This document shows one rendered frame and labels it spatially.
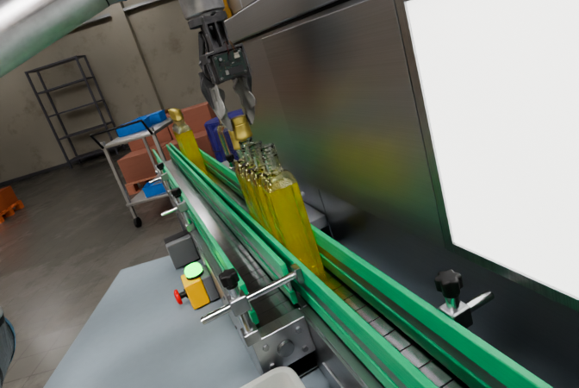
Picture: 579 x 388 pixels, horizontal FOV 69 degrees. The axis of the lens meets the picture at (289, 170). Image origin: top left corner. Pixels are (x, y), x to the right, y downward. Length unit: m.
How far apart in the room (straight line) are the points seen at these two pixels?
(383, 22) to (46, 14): 0.42
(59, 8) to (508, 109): 0.54
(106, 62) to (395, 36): 10.31
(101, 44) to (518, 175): 10.49
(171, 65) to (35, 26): 9.70
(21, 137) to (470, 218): 11.57
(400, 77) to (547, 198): 0.22
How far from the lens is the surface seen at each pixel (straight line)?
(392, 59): 0.56
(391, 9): 0.54
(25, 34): 0.65
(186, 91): 10.31
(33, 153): 11.84
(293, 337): 0.74
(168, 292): 1.27
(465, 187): 0.54
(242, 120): 0.84
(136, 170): 5.84
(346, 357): 0.64
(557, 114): 0.42
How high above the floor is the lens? 1.30
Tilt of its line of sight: 17 degrees down
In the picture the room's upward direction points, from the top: 17 degrees counter-clockwise
